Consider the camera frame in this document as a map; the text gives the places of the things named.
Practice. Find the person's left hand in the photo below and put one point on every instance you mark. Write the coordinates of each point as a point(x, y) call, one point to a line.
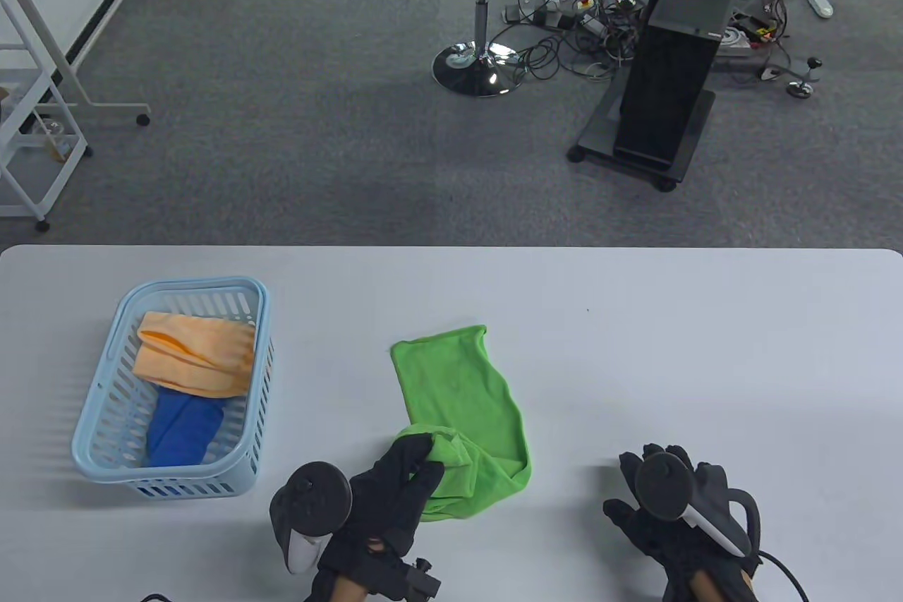
point(381, 510)

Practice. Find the person's right hand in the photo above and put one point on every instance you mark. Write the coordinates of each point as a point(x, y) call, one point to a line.
point(649, 545)

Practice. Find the green rectangular towel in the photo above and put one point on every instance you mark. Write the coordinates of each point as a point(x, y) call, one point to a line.
point(458, 383)

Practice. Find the person's left forearm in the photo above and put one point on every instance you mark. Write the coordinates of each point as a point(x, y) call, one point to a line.
point(349, 589)

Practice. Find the person's right forearm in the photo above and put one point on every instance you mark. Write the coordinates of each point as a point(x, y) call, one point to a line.
point(712, 588)

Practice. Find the blue towel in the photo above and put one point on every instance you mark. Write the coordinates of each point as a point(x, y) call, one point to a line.
point(180, 429)

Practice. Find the orange towel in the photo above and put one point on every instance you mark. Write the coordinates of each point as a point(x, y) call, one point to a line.
point(190, 355)

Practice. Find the black and white controller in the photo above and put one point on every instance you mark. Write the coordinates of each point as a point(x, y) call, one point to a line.
point(663, 489)
point(310, 496)

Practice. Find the light blue plastic basket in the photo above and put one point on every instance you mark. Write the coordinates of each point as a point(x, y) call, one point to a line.
point(169, 476)

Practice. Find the black rolling cart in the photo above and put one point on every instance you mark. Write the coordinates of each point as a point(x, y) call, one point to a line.
point(600, 133)

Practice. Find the white shelf cart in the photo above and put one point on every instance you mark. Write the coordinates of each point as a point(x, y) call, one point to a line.
point(14, 209)

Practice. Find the black computer tower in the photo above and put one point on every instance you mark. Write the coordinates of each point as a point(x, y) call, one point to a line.
point(670, 65)

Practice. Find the grey power strip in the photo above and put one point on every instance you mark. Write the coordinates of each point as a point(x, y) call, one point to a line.
point(532, 15)

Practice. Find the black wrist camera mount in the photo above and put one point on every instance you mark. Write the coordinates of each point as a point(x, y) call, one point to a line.
point(409, 581)

